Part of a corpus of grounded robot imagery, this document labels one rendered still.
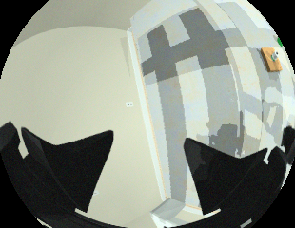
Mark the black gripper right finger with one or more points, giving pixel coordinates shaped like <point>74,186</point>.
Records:
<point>216,174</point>

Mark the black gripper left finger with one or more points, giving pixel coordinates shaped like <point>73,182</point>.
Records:
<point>76,166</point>

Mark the tan wooden block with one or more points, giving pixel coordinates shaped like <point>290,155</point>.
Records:
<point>269,64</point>

